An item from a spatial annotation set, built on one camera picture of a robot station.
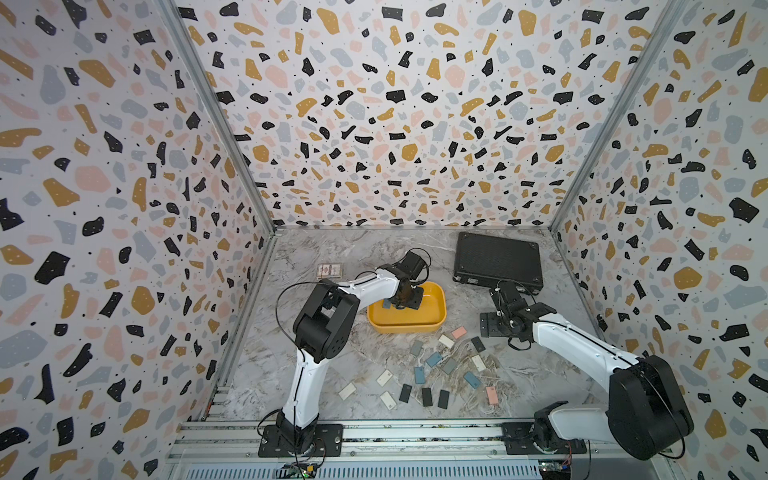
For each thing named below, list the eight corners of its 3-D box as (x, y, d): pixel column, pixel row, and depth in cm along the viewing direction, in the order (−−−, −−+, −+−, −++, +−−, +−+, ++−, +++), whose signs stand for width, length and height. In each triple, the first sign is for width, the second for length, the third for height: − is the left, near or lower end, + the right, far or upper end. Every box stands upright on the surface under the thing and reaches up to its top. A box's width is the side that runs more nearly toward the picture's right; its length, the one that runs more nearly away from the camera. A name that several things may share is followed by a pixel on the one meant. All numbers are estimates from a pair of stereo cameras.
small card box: (316, 278, 108) (314, 274, 106) (319, 266, 112) (317, 262, 110) (342, 278, 108) (340, 274, 107) (343, 266, 112) (343, 262, 110)
